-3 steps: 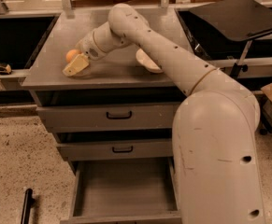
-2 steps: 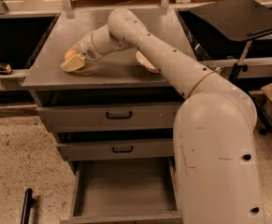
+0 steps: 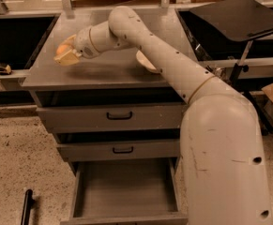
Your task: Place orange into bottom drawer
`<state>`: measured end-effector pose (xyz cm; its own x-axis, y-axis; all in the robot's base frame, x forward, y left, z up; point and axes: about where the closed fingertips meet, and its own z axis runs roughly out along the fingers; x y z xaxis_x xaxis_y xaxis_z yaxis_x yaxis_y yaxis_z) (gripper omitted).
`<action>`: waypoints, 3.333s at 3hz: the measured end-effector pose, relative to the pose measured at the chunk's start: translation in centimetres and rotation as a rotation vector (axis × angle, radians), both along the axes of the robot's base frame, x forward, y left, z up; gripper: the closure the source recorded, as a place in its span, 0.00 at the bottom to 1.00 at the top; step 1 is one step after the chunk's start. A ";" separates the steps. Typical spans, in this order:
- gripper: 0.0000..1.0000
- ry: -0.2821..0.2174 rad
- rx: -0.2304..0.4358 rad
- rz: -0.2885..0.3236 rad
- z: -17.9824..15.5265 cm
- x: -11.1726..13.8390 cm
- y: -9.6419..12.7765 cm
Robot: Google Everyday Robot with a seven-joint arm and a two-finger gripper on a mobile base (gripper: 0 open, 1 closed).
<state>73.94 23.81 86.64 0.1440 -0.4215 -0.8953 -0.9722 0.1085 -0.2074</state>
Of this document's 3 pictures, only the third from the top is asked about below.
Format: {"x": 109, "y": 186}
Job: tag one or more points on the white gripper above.
{"x": 83, "y": 44}

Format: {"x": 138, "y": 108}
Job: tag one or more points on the orange fruit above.
{"x": 61, "y": 49}

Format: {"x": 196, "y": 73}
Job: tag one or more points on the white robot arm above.
{"x": 221, "y": 143}

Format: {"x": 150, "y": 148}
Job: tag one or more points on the grey drawer cabinet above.
{"x": 114, "y": 78}

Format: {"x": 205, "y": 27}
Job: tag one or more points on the grey top drawer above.
{"x": 78, "y": 119}

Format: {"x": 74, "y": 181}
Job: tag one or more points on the grey middle drawer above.
{"x": 95, "y": 151}

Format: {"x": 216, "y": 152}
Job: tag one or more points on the grey open bottom drawer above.
{"x": 126, "y": 192}

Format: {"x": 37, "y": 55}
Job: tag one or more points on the white paper bowl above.
{"x": 145, "y": 62}

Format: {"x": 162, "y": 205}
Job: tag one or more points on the clear plastic holder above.
{"x": 220, "y": 72}

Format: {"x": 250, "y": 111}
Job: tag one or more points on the black pole on floor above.
{"x": 27, "y": 206}

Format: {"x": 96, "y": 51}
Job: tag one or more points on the black tray stand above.
{"x": 232, "y": 30}

